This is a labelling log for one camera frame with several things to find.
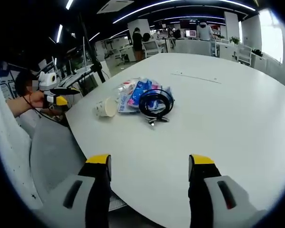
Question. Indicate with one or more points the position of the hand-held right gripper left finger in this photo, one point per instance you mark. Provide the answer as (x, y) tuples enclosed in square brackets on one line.
[(78, 190)]

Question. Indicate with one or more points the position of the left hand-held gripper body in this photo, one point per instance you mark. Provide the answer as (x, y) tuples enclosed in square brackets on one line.
[(47, 79)]

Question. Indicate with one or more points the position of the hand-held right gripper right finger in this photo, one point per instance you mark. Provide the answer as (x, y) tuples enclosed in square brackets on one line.
[(218, 190)]

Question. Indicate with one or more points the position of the white paper cup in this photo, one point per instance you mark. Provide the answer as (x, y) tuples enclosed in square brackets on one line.
[(104, 108)]

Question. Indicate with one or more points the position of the clear plastic wrapper red label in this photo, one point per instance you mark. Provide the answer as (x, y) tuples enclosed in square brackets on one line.
[(124, 86)]

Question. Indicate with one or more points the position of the blue tissue packet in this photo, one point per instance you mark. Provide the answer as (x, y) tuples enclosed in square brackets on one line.
[(124, 104)]

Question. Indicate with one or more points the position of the blue pink printed packet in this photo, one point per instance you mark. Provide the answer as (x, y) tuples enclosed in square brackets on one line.
[(139, 91)]

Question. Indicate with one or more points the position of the white tabletop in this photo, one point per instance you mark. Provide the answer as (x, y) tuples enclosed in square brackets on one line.
[(204, 123)]

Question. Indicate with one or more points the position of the person's left hand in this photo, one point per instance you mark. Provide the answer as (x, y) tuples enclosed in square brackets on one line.
[(36, 99)]

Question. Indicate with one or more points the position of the white office desk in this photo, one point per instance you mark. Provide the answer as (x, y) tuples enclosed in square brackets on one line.
[(73, 76)]

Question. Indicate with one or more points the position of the person's head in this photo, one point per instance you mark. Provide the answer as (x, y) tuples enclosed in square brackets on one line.
[(21, 78)]

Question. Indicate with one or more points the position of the black tripod stand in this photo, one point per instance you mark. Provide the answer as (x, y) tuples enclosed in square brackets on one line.
[(95, 64)]

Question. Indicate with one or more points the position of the person's white dotted shirt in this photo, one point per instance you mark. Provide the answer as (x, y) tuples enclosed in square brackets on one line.
[(10, 152)]

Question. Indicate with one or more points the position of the white office chair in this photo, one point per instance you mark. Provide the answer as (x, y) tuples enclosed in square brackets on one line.
[(244, 54), (152, 48)]

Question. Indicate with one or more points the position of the ceiling air vent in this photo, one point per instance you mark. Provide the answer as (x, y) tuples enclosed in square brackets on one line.
[(114, 6)]

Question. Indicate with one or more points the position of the long ceiling light strip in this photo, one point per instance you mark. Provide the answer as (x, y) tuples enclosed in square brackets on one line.
[(156, 5)]

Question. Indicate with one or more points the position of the white partition counter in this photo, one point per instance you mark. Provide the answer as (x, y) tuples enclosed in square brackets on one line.
[(192, 47)]

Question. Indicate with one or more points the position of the computer monitor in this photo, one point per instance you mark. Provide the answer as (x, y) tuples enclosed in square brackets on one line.
[(190, 33)]

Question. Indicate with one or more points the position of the potted green plant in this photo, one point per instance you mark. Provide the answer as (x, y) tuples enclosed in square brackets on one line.
[(257, 52), (234, 40)]

